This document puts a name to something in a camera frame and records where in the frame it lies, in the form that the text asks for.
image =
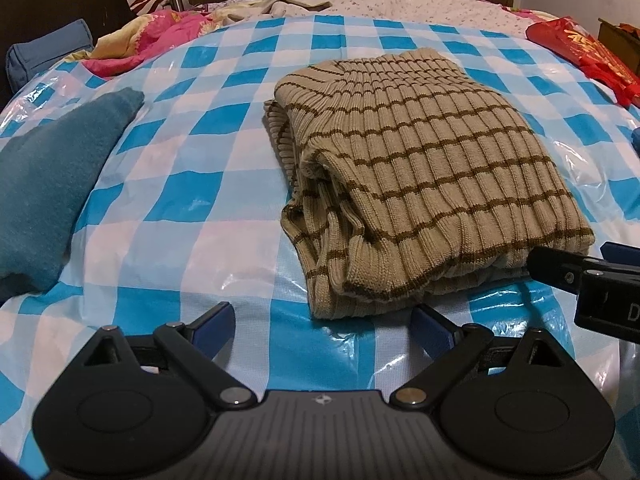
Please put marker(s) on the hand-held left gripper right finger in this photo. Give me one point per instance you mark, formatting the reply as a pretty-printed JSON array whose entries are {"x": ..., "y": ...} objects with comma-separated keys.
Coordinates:
[{"x": 430, "y": 332}]

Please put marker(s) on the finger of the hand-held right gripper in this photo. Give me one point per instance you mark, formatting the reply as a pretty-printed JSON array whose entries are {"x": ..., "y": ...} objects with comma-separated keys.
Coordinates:
[
  {"x": 555, "y": 265},
  {"x": 622, "y": 252}
]

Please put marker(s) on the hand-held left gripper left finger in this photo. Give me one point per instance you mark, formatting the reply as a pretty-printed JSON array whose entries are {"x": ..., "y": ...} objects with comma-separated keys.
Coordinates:
[{"x": 215, "y": 322}]

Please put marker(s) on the beige brown-striped knit sweater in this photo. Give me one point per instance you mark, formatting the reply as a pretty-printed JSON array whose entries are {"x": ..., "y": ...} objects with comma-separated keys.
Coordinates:
[{"x": 425, "y": 175}]

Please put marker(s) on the blue knit garment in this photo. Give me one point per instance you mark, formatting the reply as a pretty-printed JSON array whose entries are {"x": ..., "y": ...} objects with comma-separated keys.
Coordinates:
[{"x": 636, "y": 140}]

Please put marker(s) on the blue white checkered plastic sheet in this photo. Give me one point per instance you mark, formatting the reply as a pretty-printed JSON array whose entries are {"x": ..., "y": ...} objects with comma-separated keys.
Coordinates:
[{"x": 200, "y": 185}]

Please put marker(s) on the red plastic bag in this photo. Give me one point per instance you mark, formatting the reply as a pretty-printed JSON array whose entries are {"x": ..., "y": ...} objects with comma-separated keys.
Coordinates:
[{"x": 590, "y": 52}]

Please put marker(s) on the wooden bedside cabinet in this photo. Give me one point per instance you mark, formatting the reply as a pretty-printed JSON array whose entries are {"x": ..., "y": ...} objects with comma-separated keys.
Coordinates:
[{"x": 617, "y": 47}]

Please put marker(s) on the teal fleece cloth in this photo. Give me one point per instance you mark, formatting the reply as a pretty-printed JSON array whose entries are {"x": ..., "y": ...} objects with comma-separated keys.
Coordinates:
[{"x": 45, "y": 185}]

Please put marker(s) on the red cloth on cabinet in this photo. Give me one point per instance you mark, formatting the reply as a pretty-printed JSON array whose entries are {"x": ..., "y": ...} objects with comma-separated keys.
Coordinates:
[{"x": 630, "y": 28}]

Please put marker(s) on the white floral bedsheet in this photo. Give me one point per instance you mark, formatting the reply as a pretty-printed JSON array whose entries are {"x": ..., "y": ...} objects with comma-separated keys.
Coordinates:
[{"x": 425, "y": 5}]

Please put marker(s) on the pink floral quilt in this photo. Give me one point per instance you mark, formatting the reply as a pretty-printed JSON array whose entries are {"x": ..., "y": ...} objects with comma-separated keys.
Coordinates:
[{"x": 160, "y": 35}]

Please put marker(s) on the blue pillow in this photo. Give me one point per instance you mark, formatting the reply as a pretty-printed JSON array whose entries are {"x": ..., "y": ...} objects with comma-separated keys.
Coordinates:
[{"x": 47, "y": 52}]

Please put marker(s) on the zebra striped cloth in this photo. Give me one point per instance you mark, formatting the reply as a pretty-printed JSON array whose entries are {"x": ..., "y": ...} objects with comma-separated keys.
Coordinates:
[{"x": 150, "y": 4}]

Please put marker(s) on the cream cloth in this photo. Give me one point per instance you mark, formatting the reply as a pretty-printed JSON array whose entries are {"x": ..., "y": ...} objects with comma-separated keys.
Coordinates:
[{"x": 285, "y": 2}]

